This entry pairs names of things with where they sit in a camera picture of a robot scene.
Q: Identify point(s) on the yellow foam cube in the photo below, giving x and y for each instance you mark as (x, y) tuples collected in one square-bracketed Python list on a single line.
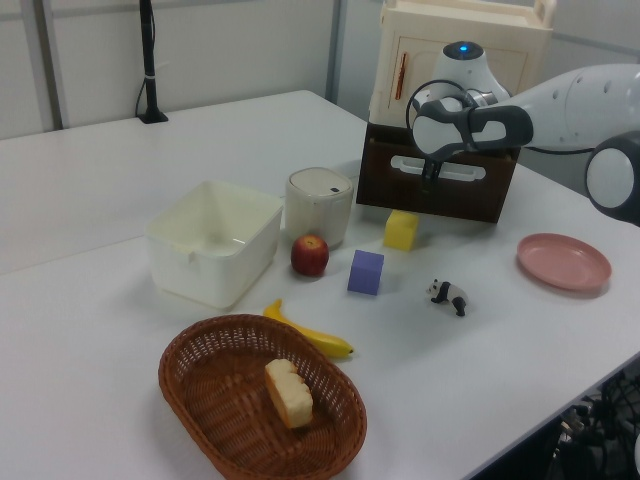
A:
[(400, 232)]

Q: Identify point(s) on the brown wooden drawer housing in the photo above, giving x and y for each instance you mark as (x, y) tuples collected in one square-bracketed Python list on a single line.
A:
[(385, 131)]

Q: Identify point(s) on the bread slice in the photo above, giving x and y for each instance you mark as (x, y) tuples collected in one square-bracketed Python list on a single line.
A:
[(292, 395)]

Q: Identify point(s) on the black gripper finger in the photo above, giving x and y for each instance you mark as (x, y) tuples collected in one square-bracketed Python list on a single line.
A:
[(438, 170), (429, 175)]

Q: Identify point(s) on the panda toy figure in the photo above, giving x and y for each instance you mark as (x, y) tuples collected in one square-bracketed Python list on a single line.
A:
[(452, 295)]

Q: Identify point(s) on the cream lidded trash can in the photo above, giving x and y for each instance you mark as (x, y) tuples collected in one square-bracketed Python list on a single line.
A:
[(317, 210)]

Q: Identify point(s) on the yellow banana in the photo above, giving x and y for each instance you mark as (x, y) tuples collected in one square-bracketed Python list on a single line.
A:
[(320, 340)]

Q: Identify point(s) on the pink plastic plate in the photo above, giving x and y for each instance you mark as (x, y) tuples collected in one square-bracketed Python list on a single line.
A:
[(562, 260)]

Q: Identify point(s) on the purple foam cube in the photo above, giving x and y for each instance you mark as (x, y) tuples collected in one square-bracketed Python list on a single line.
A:
[(365, 275)]

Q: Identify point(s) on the brown wicker basket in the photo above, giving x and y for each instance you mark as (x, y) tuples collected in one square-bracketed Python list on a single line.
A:
[(225, 400)]

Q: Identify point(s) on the black pole stand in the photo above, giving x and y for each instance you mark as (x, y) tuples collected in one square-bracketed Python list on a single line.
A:
[(148, 60)]

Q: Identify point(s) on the red apple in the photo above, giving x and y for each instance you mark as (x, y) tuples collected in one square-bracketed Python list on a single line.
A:
[(310, 257)]

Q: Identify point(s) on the white square plastic bin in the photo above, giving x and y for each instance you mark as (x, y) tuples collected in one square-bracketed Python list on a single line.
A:
[(215, 260)]

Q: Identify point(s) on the cream wooden cabinet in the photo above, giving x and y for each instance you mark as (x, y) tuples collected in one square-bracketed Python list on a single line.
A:
[(390, 30)]

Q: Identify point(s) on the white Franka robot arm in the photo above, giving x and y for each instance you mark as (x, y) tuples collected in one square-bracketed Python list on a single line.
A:
[(565, 110)]

